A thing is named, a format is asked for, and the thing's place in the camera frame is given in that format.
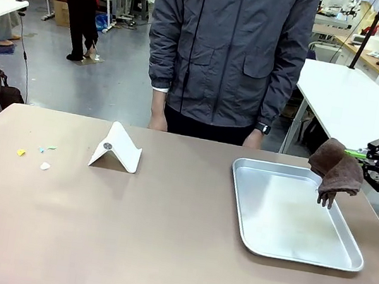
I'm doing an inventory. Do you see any person's right hand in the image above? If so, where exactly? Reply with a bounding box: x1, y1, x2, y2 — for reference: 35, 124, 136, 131
147, 88, 174, 133

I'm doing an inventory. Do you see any person's left forearm grey sleeve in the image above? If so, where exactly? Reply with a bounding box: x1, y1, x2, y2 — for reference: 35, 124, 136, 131
255, 32, 313, 131

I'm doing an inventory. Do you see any black wrist watch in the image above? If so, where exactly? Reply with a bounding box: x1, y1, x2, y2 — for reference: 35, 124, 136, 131
253, 121, 273, 137

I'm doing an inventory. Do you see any black bag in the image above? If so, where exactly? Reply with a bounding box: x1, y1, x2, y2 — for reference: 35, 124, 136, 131
298, 117, 331, 157

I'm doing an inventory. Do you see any wooden desk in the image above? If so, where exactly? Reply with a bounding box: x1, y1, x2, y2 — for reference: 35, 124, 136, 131
328, 32, 379, 75

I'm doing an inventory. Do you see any blue plastic bag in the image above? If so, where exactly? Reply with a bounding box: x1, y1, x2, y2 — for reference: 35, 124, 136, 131
92, 12, 113, 35

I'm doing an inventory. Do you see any person in grey jacket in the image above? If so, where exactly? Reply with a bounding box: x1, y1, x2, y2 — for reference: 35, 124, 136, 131
133, 0, 322, 155

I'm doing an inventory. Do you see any silver metal tray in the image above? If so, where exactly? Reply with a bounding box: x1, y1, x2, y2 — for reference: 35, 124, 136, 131
219, 156, 378, 274

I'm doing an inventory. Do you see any black pole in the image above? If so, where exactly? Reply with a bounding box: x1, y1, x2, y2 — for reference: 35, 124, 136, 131
347, 0, 379, 75

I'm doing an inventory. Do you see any thin black floor cable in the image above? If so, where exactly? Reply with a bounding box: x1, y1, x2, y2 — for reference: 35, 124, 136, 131
5, 10, 42, 105

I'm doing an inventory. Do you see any large white table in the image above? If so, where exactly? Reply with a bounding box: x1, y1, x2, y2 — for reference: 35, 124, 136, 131
278, 55, 379, 169

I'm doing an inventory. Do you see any dark brown handbag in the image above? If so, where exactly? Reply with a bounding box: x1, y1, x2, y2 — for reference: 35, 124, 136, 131
0, 66, 31, 115

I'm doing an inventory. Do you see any brown cloth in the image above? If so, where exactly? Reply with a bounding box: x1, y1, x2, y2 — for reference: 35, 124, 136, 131
301, 134, 370, 214

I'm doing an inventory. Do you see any white folded stand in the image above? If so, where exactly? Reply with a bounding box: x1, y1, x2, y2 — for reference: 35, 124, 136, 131
87, 117, 147, 176

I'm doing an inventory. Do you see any cardboard box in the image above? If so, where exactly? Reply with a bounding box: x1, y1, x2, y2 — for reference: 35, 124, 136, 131
49, 0, 74, 29

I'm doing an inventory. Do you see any person's right forearm grey sleeve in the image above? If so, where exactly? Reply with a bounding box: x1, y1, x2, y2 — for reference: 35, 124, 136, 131
140, 14, 182, 94

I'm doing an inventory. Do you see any person's left hand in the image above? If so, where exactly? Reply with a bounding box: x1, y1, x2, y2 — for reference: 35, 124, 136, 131
241, 127, 267, 151

